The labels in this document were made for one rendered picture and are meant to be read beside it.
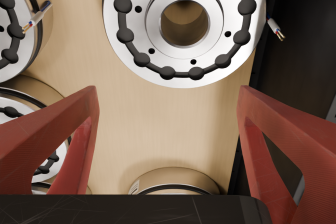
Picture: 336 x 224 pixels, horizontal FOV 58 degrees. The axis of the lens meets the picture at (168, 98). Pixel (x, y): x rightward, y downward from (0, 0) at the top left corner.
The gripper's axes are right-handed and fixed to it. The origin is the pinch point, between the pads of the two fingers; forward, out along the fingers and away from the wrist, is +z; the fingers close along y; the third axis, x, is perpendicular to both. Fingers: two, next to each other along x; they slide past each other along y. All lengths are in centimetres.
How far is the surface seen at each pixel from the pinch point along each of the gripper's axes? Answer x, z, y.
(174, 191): 16.7, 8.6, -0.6
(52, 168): 13.2, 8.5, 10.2
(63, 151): 11.1, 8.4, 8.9
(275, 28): -0.5, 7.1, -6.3
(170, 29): 0.7, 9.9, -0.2
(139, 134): 12.0, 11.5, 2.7
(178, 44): 0.9, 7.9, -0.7
